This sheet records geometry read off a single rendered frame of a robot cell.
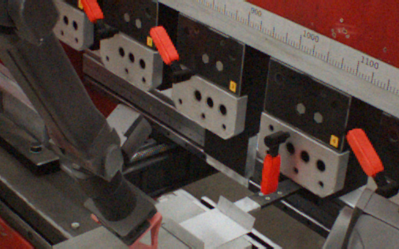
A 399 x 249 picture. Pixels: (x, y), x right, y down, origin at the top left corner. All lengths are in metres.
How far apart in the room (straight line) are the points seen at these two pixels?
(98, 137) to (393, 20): 0.39
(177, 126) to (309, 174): 0.70
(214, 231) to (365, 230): 0.71
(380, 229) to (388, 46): 0.39
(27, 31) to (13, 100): 1.12
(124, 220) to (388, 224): 0.59
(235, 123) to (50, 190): 0.56
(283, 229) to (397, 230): 2.51
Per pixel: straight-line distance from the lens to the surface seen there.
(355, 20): 1.11
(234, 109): 1.30
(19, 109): 1.91
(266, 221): 3.27
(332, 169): 1.19
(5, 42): 0.85
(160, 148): 1.94
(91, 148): 1.09
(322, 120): 1.18
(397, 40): 1.07
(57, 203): 1.71
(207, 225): 1.44
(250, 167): 1.38
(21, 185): 1.77
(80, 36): 1.60
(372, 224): 0.74
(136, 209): 1.26
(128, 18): 1.47
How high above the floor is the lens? 1.82
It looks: 28 degrees down
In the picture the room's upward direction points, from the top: 5 degrees clockwise
